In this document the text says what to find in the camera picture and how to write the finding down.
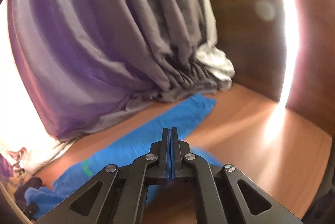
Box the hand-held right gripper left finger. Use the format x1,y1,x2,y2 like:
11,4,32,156
37,128,171,224

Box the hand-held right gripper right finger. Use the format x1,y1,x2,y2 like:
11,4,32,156
171,128,302,224

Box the blue pants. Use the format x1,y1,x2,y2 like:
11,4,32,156
25,93,225,222

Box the grey purple curtain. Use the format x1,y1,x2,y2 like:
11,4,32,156
7,0,221,141

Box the black cloth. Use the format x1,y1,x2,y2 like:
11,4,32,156
14,177,44,214

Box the patterned woven cloth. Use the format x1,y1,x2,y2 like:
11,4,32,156
0,161,28,203

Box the purple cloth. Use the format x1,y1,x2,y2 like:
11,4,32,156
0,155,14,178

